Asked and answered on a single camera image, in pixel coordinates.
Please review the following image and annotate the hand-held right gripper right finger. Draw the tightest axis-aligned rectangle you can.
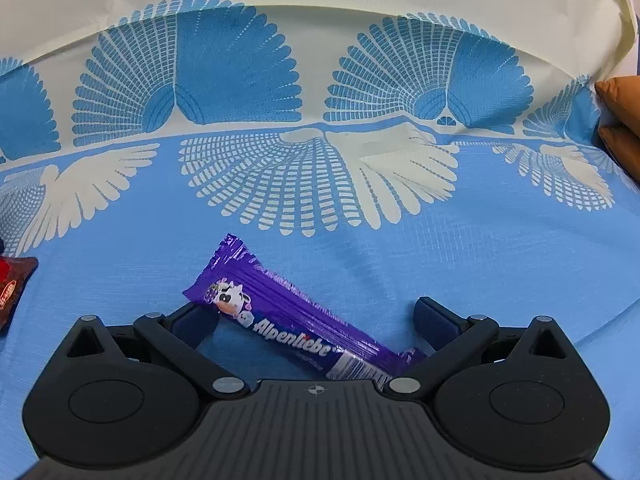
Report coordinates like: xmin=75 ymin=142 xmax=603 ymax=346
xmin=387 ymin=296 xmax=573 ymax=403

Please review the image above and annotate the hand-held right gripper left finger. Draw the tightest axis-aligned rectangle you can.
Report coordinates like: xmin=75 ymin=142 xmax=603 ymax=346
xmin=65 ymin=302 xmax=251 ymax=401

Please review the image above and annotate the purple candy stick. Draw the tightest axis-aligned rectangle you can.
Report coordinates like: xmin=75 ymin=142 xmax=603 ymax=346
xmin=182 ymin=232 xmax=426 ymax=383

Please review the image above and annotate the blue white printed bed sheet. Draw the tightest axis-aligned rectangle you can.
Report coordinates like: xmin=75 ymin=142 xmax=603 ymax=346
xmin=0 ymin=0 xmax=640 ymax=480

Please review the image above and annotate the red dark snack packet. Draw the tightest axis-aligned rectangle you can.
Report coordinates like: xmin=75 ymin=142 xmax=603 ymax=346
xmin=0 ymin=255 xmax=39 ymax=333

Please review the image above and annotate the orange brown pillow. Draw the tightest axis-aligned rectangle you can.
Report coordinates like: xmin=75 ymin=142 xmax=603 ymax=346
xmin=595 ymin=75 xmax=640 ymax=183

